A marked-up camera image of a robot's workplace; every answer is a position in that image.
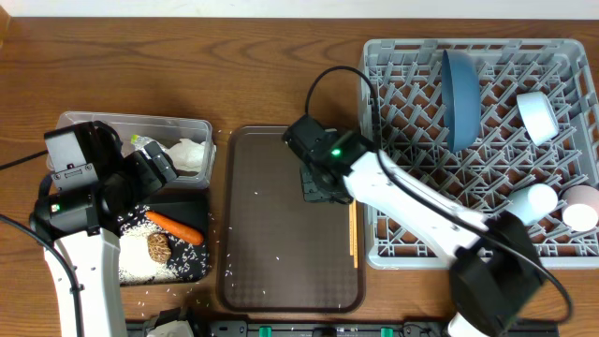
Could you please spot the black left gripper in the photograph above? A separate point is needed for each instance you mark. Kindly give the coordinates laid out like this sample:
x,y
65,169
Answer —
x,y
155,177

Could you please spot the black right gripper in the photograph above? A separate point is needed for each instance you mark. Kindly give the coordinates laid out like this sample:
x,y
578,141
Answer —
x,y
315,190

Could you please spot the silver foil snack wrapper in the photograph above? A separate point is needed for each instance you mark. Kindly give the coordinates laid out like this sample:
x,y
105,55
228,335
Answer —
x,y
139,142

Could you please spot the wooden chopstick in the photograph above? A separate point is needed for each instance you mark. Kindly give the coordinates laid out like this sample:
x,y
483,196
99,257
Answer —
x,y
355,257
351,218

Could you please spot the white napkin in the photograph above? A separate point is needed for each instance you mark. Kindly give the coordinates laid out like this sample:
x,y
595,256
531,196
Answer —
x,y
187,155

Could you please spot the orange carrot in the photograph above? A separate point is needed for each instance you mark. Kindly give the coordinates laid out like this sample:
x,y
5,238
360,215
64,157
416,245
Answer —
x,y
179,230

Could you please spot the blue plate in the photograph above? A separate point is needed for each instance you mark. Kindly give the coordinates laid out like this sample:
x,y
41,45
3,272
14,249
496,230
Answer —
x,y
461,96

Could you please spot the light blue cup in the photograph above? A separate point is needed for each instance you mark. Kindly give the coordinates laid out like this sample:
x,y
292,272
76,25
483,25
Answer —
x,y
532,203

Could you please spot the light blue rice bowl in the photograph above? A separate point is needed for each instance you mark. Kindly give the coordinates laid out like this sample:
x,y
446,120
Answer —
x,y
538,117

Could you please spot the pink cup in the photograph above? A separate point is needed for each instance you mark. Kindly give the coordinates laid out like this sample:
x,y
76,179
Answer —
x,y
581,210

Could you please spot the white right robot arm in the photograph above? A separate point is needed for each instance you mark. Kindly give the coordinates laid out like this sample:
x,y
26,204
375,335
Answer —
x,y
494,269

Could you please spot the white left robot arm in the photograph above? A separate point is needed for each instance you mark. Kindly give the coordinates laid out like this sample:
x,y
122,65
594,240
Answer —
x,y
76,216

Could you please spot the clear plastic bin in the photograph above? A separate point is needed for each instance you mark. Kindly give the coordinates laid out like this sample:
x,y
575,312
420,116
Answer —
x,y
166,130

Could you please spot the brown serving tray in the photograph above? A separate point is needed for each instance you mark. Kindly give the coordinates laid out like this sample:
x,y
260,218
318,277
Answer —
x,y
278,252

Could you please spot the black tray bin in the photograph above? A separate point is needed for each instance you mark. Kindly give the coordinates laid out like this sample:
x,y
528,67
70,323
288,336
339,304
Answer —
x,y
187,206

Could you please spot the black rail at table edge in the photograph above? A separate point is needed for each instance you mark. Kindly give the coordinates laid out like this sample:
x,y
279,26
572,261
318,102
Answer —
x,y
409,329

